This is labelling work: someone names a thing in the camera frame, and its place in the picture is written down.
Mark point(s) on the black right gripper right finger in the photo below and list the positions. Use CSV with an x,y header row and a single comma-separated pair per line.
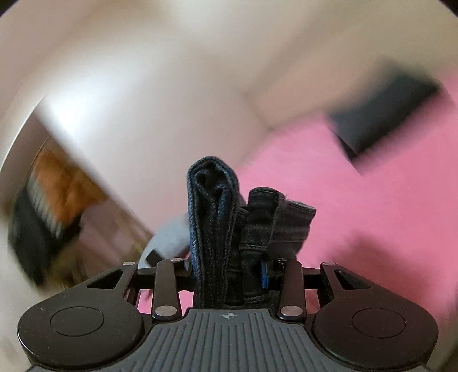
x,y
332,318

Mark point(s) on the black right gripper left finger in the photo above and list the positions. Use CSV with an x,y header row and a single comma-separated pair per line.
x,y
103,319

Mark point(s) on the blue denim jeans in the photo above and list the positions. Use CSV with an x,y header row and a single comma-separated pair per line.
x,y
231,238

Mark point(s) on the pink bed sheet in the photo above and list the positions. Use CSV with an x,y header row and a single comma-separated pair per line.
x,y
391,217

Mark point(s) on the dark navy garment pile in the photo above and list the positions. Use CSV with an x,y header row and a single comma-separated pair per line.
x,y
386,101

